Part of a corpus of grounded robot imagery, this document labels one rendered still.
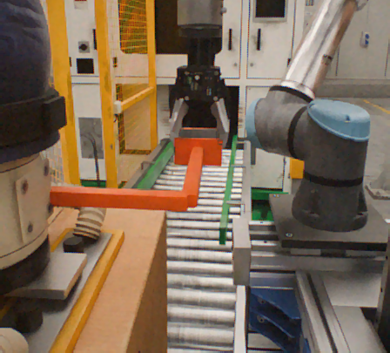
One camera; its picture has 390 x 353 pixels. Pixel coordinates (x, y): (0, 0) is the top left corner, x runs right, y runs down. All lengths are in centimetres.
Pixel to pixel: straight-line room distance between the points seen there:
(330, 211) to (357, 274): 15
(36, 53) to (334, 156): 55
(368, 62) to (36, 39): 985
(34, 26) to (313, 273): 66
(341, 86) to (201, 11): 928
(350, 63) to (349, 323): 943
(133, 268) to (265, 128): 42
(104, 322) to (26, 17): 35
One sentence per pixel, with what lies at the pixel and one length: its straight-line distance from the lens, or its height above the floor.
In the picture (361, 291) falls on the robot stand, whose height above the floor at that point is 95.
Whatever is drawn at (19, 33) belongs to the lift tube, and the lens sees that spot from 44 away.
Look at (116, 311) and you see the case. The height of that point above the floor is 107.
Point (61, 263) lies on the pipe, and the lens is 55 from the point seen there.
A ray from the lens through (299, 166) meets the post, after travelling 138.
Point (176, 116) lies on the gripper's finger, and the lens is 69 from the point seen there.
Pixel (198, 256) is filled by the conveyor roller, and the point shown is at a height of 54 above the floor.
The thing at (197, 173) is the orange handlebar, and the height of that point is 121.
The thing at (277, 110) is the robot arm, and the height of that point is 125.
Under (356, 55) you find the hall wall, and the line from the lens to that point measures 1007.
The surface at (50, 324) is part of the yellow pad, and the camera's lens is 50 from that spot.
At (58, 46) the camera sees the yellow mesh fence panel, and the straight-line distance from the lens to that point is 167.
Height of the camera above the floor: 140
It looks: 17 degrees down
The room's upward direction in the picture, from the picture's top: straight up
